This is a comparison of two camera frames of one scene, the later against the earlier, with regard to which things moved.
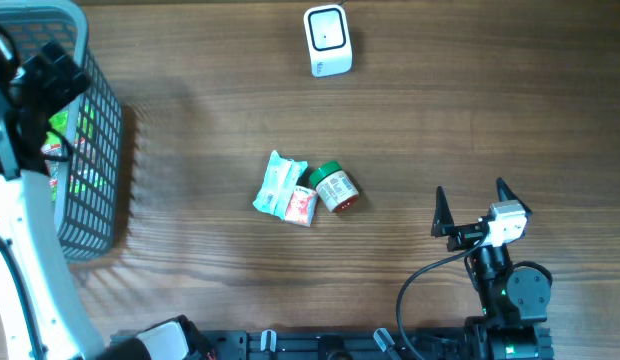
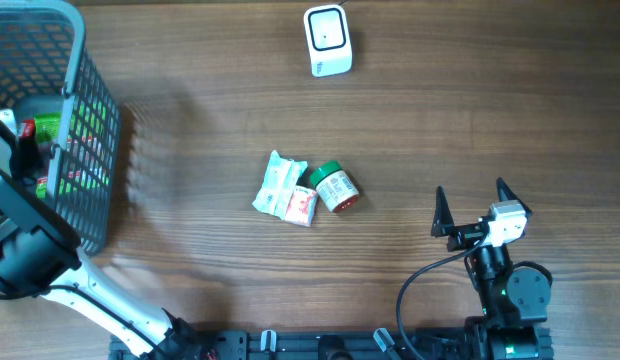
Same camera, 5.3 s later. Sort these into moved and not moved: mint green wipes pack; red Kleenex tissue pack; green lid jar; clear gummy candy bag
Moved: clear gummy candy bag
Not moved: green lid jar; mint green wipes pack; red Kleenex tissue pack
